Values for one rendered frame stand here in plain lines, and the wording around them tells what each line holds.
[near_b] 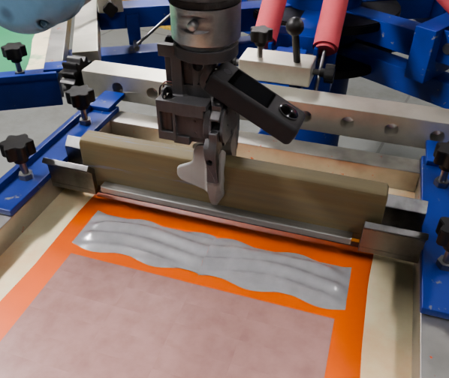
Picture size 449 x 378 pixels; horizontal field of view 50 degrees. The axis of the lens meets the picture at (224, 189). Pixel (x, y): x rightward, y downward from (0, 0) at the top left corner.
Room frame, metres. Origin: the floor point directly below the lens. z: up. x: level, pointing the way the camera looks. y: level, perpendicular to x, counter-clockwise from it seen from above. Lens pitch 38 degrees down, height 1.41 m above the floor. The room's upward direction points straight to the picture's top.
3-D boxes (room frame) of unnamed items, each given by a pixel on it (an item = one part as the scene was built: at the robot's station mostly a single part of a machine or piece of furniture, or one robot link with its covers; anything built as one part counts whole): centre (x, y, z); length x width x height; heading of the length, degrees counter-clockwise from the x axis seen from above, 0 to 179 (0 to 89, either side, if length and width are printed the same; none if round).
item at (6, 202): (0.63, 0.25, 0.98); 0.30 x 0.05 x 0.07; 162
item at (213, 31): (0.52, 0.02, 1.23); 0.08 x 0.08 x 0.05
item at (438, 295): (0.46, -0.27, 0.98); 0.30 x 0.05 x 0.07; 162
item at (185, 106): (0.52, 0.03, 1.15); 0.09 x 0.08 x 0.12; 72
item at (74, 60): (0.85, 0.26, 1.02); 0.07 x 0.06 x 0.07; 162
